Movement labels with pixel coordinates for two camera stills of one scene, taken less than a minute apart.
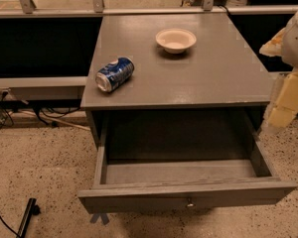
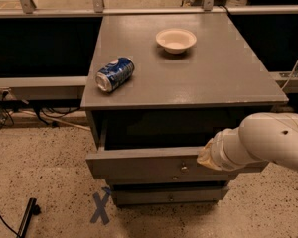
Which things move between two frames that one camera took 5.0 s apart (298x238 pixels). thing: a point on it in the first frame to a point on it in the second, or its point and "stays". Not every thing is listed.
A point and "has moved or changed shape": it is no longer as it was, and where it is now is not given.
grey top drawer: [123, 185] has moved or changed shape
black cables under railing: [1, 109] stays
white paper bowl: [176, 40] stays
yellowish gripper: [296, 44] to [219, 151]
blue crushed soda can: [115, 73] stays
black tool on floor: [32, 209] stays
